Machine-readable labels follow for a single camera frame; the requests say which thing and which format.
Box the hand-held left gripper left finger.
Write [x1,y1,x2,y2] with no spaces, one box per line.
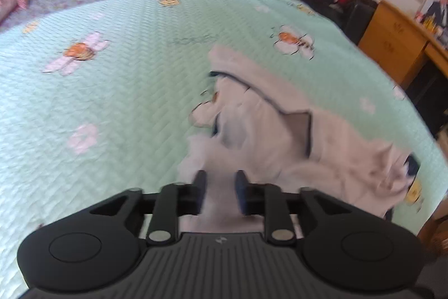
[89,170,208,247]

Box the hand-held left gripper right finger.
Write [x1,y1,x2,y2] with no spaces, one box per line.
[234,170,354,247]

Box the white shirt with navy trim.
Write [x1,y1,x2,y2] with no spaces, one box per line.
[177,44,421,233]

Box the green quilted bee blanket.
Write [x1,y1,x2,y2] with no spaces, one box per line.
[0,0,448,299]

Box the black bag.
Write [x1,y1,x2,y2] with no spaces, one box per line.
[341,0,379,45]

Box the wooden desk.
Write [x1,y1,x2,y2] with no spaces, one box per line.
[359,0,448,89]

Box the portrait poster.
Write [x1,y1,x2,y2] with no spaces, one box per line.
[415,0,448,47]

